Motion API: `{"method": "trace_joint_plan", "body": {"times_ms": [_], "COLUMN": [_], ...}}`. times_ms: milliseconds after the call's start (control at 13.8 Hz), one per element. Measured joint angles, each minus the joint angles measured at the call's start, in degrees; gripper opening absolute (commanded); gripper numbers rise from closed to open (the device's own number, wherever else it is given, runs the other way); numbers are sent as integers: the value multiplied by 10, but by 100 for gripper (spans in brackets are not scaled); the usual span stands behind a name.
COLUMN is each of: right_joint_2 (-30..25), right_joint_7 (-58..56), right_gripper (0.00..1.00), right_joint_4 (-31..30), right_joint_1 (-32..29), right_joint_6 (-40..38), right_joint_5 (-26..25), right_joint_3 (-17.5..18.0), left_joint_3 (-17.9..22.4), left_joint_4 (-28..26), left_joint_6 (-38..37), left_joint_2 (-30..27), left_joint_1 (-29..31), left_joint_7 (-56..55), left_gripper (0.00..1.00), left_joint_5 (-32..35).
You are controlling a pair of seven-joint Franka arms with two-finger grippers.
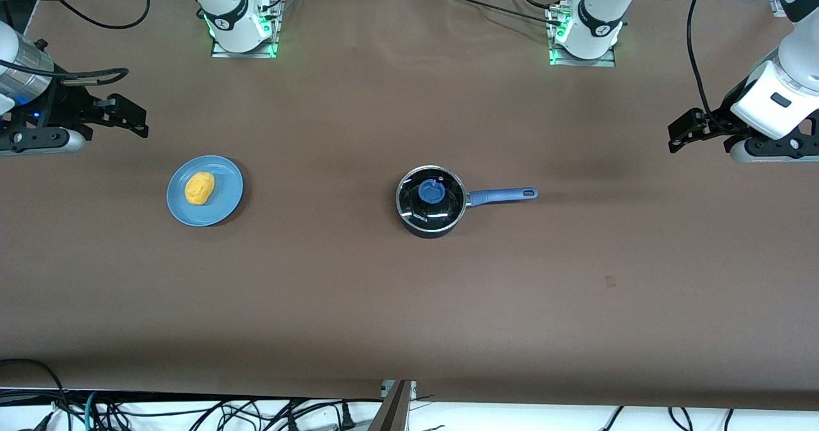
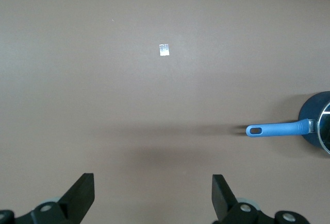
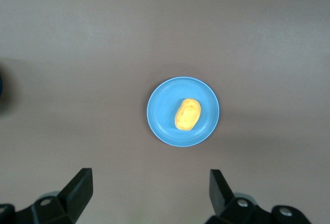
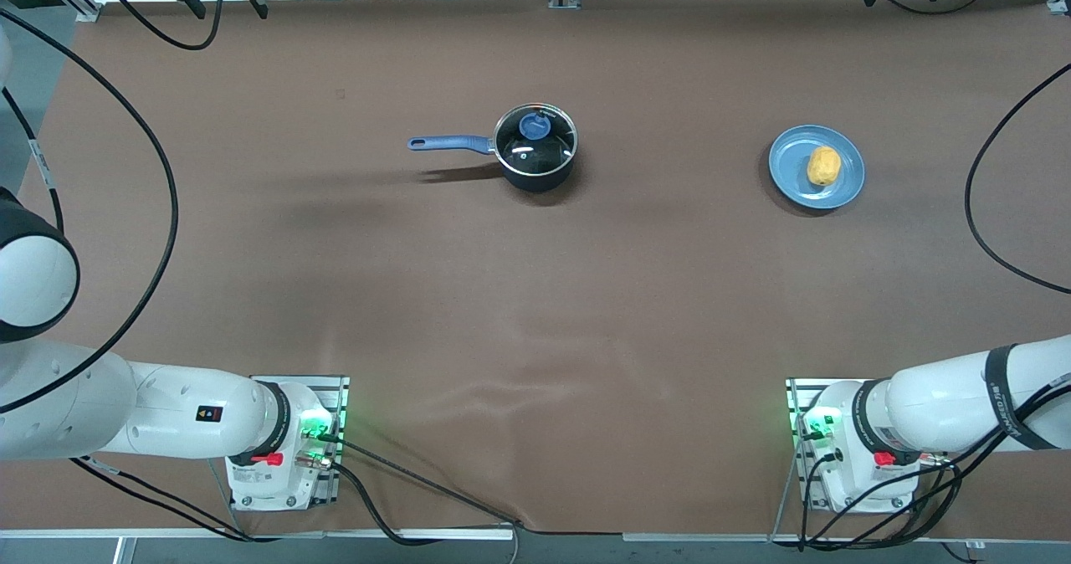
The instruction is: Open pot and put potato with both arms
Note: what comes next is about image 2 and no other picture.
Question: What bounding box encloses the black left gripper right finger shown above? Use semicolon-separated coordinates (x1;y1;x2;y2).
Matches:
212;174;307;224

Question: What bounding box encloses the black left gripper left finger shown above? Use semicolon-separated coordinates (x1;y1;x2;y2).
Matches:
0;173;95;224

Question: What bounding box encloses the dark pot with blue handle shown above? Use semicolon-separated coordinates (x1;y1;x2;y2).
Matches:
245;91;330;156

